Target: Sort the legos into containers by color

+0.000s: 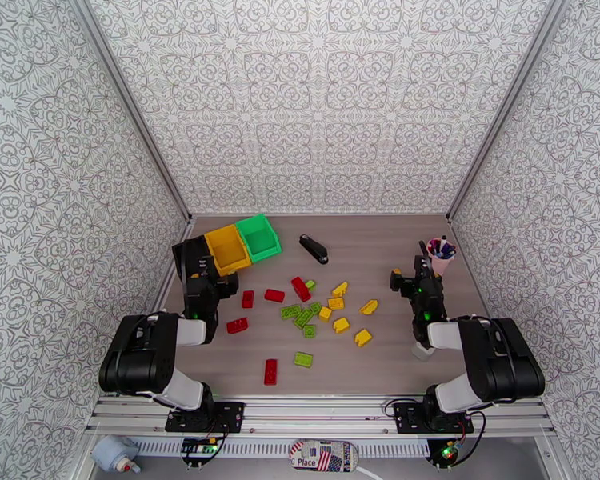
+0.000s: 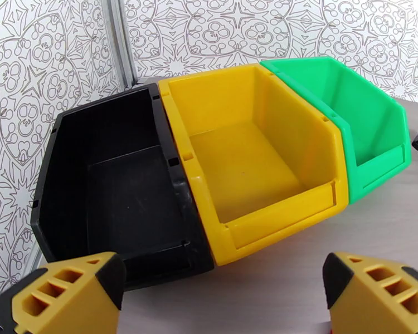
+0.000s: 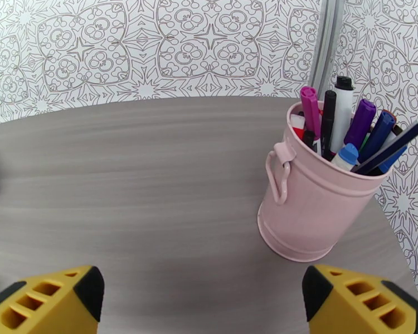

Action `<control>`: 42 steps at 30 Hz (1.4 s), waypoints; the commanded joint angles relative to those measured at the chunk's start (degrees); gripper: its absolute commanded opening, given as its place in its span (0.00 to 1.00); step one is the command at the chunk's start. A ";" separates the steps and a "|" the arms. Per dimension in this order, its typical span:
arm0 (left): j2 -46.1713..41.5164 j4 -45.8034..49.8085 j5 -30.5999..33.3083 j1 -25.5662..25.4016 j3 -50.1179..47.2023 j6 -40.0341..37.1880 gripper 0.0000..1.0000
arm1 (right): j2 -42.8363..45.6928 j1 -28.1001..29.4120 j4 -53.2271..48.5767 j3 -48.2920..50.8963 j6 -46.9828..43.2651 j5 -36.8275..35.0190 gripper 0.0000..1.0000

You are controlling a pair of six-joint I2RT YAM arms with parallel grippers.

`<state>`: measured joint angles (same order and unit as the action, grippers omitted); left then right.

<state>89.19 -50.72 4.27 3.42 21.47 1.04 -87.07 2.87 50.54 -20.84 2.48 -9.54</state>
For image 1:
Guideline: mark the yellow plastic bin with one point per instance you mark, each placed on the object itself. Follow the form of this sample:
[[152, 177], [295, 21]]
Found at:
[[227, 251]]

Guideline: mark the long aluminium frame rail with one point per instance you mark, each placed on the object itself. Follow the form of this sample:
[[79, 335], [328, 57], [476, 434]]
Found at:
[[320, 416]]

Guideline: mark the small green lego brick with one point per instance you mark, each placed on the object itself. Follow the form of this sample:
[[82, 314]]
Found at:
[[315, 307], [309, 331], [310, 284]]

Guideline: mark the aluminium corner post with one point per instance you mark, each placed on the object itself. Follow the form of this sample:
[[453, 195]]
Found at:
[[130, 103], [505, 103]]

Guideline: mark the small circuit board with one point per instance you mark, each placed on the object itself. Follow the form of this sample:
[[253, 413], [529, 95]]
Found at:
[[197, 447]]

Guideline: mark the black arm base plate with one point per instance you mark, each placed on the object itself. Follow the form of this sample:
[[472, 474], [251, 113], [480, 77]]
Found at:
[[227, 416], [410, 418]]

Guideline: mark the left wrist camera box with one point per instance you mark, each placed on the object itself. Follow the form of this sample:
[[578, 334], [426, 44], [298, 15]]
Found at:
[[227, 286]]

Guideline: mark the flag sticker label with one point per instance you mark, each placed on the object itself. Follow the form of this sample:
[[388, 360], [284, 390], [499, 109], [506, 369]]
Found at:
[[322, 456]]

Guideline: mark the pink pen cup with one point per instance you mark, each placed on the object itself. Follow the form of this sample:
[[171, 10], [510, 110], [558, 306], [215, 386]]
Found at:
[[441, 266]]

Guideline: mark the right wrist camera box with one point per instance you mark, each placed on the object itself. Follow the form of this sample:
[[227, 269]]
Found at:
[[400, 282]]

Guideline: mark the green plastic bin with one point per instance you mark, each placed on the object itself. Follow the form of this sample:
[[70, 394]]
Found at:
[[259, 238]]

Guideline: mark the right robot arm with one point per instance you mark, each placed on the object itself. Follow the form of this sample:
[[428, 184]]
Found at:
[[495, 363]]

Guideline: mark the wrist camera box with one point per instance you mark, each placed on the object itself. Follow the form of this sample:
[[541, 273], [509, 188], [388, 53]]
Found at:
[[400, 282], [227, 286]]

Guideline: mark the yellow sloped lego brick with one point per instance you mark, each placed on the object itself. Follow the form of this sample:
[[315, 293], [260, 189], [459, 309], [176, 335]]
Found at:
[[368, 307], [339, 289]]

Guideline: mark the purple pen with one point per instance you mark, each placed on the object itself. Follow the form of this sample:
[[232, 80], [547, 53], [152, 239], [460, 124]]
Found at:
[[450, 252]]

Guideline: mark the black stapler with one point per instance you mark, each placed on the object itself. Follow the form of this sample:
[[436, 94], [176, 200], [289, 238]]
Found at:
[[314, 249]]

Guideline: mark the red lego brick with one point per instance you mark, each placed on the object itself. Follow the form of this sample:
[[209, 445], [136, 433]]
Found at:
[[300, 288], [270, 371], [274, 295], [247, 298], [237, 325]]

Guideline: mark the white roll with red cap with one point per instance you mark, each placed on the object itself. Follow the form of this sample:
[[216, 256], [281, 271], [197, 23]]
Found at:
[[112, 453]]

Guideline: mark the black capped marker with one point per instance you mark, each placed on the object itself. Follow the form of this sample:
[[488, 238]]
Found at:
[[443, 242]]

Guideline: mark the circuit board with green light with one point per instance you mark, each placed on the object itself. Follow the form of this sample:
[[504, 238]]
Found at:
[[448, 453]]

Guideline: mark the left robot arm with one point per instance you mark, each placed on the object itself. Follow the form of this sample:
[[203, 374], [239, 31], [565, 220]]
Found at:
[[140, 358]]

